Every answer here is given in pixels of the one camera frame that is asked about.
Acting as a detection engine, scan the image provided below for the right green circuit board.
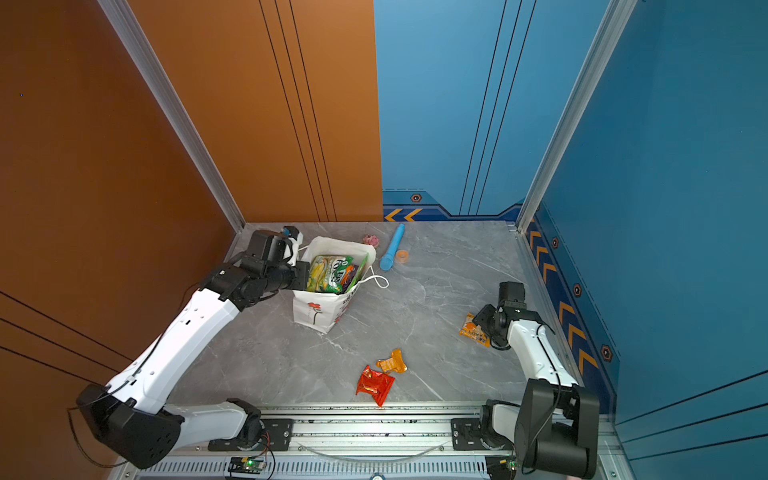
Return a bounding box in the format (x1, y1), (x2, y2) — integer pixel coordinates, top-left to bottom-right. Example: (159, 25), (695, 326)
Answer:
(485, 456), (517, 480)

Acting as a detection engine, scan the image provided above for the white floral paper bag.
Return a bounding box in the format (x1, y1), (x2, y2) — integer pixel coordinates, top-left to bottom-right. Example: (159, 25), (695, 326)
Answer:
(293, 236), (389, 334)

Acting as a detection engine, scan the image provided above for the right aluminium corner post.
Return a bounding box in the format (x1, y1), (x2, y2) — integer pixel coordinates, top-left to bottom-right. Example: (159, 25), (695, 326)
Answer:
(516, 0), (637, 234)

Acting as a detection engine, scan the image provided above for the left green circuit board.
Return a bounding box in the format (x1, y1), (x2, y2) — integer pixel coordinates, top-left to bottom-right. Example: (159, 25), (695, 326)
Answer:
(227, 456), (267, 478)

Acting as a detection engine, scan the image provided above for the blue toy microphone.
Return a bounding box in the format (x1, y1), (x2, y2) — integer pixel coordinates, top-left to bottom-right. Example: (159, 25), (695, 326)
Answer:
(379, 223), (405, 271)

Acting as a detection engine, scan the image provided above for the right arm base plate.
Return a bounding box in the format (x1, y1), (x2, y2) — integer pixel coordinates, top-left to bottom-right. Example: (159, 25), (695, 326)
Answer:
(450, 417), (494, 451)

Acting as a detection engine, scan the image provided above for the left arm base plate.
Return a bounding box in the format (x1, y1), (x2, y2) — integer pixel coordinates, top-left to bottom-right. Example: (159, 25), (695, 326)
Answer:
(207, 419), (294, 452)

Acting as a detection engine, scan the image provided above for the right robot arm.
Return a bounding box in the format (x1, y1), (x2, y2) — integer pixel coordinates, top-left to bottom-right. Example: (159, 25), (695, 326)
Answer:
(474, 281), (600, 479)

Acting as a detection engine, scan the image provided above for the small orange snack packet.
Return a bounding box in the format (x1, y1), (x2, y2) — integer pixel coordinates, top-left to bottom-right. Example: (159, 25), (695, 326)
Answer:
(376, 349), (408, 374)

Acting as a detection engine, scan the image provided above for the aluminium corner post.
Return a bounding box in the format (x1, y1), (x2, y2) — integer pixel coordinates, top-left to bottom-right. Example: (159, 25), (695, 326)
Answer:
(98, 0), (246, 233)
(516, 0), (637, 234)

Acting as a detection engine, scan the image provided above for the aluminium front rail frame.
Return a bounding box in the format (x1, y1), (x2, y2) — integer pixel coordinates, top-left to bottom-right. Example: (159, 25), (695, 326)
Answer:
(107, 403), (637, 480)

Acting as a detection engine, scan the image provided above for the red foil snack packet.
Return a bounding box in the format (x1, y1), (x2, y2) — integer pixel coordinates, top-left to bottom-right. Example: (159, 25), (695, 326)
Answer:
(356, 365), (395, 407)

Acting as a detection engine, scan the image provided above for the green Lays chips bag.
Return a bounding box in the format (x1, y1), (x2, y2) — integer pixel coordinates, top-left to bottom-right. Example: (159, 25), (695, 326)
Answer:
(344, 255), (368, 293)

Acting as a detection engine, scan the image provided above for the green Fox's tea candy bag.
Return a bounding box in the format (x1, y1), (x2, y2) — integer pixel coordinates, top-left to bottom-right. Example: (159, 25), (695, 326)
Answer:
(306, 255), (358, 294)

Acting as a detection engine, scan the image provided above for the green circuit board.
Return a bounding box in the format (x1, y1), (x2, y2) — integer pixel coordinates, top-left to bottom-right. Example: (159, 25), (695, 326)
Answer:
(485, 456), (517, 480)
(227, 456), (267, 478)

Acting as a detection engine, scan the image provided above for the left aluminium corner post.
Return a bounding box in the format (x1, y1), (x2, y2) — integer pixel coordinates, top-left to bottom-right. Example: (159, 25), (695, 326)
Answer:
(98, 0), (246, 233)

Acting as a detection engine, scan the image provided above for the pink toy cupcake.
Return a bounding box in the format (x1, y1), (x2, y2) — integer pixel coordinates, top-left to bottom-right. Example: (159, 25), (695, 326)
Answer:
(363, 234), (380, 249)

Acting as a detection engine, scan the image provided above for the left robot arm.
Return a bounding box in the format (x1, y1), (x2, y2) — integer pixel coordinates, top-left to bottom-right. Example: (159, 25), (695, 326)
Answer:
(75, 226), (309, 469)

